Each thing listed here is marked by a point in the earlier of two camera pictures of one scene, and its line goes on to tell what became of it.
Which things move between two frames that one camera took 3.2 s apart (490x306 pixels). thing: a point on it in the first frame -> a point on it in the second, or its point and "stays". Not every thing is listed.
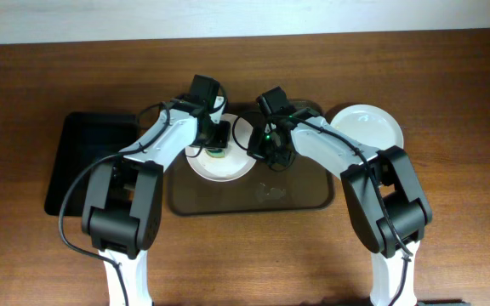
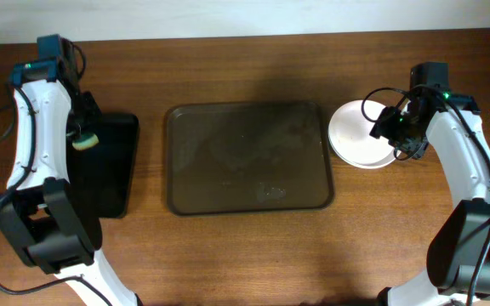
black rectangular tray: [84, 139] stays
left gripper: [219, 138] -> [82, 123]
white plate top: [236, 163] -> [349, 131]
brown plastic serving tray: [293, 185] stays
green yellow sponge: [216, 153] -> [85, 144]
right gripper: [271, 151] -> [404, 140]
